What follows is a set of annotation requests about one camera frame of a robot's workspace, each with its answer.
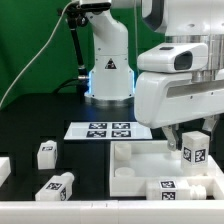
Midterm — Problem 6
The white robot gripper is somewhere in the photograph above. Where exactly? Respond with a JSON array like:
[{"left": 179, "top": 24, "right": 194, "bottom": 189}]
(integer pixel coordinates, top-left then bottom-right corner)
[{"left": 134, "top": 69, "right": 224, "bottom": 150}]

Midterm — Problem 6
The white square tabletop part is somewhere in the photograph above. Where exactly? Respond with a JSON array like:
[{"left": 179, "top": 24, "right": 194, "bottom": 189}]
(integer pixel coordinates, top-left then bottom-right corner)
[{"left": 109, "top": 141, "right": 219, "bottom": 200}]

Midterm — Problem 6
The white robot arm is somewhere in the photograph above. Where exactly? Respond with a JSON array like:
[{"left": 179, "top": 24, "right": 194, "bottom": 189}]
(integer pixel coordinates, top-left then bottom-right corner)
[{"left": 79, "top": 0, "right": 224, "bottom": 149}]

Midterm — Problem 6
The white marker sheet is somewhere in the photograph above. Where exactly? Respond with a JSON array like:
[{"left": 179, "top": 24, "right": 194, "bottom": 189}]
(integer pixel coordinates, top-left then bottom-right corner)
[{"left": 64, "top": 122, "right": 152, "bottom": 140}]

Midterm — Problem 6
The white right wall rail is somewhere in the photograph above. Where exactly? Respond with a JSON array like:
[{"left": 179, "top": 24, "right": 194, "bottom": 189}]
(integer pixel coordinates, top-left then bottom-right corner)
[{"left": 213, "top": 167, "right": 224, "bottom": 200}]

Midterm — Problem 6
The white wall rail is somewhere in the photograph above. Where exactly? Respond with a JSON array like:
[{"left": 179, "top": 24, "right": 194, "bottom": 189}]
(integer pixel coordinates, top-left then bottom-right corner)
[
  {"left": 0, "top": 200, "right": 224, "bottom": 224},
  {"left": 213, "top": 167, "right": 224, "bottom": 200}
]

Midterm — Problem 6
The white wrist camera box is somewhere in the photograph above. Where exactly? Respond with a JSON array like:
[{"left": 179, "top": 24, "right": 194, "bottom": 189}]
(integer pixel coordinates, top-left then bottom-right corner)
[{"left": 137, "top": 43, "right": 208, "bottom": 73}]

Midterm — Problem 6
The white front wall rail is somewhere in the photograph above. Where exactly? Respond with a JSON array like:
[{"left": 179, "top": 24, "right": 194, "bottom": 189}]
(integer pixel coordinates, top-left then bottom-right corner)
[{"left": 0, "top": 200, "right": 224, "bottom": 224}]

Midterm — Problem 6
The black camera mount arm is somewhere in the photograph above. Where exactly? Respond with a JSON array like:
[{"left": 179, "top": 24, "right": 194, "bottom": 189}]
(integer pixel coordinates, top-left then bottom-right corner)
[{"left": 57, "top": 1, "right": 101, "bottom": 94}]

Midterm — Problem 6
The white cable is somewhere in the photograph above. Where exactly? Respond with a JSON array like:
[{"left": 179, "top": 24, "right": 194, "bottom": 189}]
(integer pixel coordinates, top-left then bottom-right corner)
[{"left": 0, "top": 0, "right": 78, "bottom": 109}]

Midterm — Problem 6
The white left wall block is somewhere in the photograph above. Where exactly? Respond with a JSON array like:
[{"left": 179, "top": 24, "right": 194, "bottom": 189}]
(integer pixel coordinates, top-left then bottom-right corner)
[{"left": 0, "top": 157, "right": 11, "bottom": 187}]

